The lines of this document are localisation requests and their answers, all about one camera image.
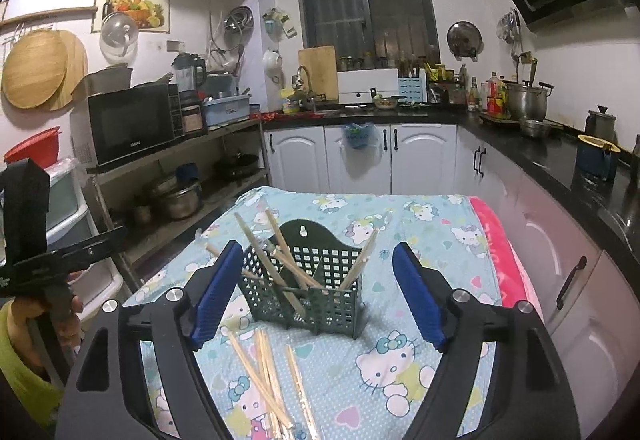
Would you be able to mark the small steel bowl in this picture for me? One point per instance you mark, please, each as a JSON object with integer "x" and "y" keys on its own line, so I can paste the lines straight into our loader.
{"x": 534, "y": 128}

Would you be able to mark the red plastic basket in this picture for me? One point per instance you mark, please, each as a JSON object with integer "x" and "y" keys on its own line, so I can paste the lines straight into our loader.
{"x": 32, "y": 147}

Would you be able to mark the fruit wall poster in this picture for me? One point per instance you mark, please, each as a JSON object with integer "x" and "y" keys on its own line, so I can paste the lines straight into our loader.
{"x": 145, "y": 7}

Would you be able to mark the pink towel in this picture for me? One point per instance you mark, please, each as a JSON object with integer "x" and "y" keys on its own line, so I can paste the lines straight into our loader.
{"x": 500, "y": 245}

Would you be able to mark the person's left forearm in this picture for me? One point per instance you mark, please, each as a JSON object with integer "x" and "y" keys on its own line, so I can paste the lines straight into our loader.
{"x": 22, "y": 390}

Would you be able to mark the kitchen faucet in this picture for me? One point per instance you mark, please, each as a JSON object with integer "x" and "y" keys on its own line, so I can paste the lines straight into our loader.
{"x": 302, "y": 85}

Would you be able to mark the chopstick pair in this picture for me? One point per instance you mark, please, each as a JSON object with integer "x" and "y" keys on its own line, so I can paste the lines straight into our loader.
{"x": 212, "y": 249}
{"x": 300, "y": 270}
{"x": 280, "y": 235}
{"x": 362, "y": 252}
{"x": 260, "y": 252}

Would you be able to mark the blue dish tray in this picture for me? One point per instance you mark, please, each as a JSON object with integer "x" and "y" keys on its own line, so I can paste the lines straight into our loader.
{"x": 226, "y": 111}

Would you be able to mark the white countertop box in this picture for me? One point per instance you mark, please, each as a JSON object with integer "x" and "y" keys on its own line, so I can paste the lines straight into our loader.
{"x": 367, "y": 85}

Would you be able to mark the clear glass pot lid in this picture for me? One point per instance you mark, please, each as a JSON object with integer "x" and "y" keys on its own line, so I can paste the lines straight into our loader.
{"x": 117, "y": 35}

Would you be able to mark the wooden cutting board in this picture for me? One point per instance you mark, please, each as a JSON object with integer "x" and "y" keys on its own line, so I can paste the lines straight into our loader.
{"x": 319, "y": 72}

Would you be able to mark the white hanging teapot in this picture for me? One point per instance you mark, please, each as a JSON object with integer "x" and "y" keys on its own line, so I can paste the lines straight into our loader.
{"x": 272, "y": 64}

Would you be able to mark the blue mug with lid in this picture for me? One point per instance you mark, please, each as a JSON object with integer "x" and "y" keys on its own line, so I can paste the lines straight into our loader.
{"x": 595, "y": 162}

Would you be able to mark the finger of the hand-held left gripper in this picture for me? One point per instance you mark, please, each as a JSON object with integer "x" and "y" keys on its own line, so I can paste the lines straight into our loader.
{"x": 90, "y": 247}

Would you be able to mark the black wok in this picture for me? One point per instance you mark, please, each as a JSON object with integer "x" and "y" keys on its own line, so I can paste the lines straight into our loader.
{"x": 237, "y": 166}

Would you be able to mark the cartoon cat printed blanket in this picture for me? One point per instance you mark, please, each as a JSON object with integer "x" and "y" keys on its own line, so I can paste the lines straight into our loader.
{"x": 400, "y": 230}

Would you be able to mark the green plastic utensil holder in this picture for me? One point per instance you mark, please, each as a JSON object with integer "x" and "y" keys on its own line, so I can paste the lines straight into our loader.
{"x": 320, "y": 310}

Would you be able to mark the person's left hand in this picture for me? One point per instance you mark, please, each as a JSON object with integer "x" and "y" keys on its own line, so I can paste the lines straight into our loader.
{"x": 67, "y": 330}

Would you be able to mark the round bamboo board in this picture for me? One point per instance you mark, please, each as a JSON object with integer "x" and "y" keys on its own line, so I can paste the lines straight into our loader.
{"x": 77, "y": 70}
{"x": 32, "y": 70}

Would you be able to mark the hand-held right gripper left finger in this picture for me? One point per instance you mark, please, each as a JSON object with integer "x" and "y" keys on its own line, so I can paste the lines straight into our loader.
{"x": 217, "y": 295}

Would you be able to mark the steel kettle with lid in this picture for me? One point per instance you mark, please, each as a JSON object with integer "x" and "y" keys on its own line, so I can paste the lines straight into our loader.
{"x": 601, "y": 125}

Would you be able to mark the grey plastic bin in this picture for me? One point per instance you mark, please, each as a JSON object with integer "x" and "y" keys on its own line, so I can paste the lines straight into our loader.
{"x": 105, "y": 85}

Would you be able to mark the hanging steel basin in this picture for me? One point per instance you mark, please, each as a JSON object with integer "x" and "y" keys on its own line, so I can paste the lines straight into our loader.
{"x": 239, "y": 19}

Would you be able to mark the large steel pot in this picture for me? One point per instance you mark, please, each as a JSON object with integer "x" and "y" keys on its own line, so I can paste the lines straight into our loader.
{"x": 527, "y": 102}

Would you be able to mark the hanging kitchen tools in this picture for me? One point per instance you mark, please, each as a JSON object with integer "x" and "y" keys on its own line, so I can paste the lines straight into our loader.
{"x": 510, "y": 32}

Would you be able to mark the metal shelf rack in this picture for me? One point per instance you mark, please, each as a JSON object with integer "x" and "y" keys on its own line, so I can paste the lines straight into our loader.
{"x": 215, "y": 140}

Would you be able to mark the yellow jar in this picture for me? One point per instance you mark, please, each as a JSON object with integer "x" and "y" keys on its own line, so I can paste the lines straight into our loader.
{"x": 290, "y": 102}

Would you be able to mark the black microwave oven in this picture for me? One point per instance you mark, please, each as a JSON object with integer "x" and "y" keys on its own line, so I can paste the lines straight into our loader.
{"x": 130, "y": 125}

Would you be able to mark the pile of wooden chopsticks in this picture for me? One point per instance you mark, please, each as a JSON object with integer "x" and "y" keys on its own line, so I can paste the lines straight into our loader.
{"x": 272, "y": 385}

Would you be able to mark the blue knife block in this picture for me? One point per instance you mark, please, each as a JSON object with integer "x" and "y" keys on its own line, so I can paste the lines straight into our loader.
{"x": 412, "y": 90}

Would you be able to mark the steel pressure cooker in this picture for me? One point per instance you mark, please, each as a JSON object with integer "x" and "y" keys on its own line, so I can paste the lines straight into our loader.
{"x": 180, "y": 202}

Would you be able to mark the steel pot lid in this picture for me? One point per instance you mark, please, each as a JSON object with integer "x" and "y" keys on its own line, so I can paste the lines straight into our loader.
{"x": 464, "y": 40}

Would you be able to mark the row of sauce bottles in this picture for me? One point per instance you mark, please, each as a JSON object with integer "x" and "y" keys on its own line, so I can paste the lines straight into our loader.
{"x": 487, "y": 97}

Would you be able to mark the plastic drawer tower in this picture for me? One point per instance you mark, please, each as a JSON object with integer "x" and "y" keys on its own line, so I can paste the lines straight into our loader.
{"x": 75, "y": 215}

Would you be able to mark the blender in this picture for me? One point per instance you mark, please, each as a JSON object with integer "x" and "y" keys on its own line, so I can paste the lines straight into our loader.
{"x": 189, "y": 80}

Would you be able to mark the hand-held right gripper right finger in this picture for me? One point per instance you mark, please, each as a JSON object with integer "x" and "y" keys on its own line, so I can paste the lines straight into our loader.
{"x": 417, "y": 295}

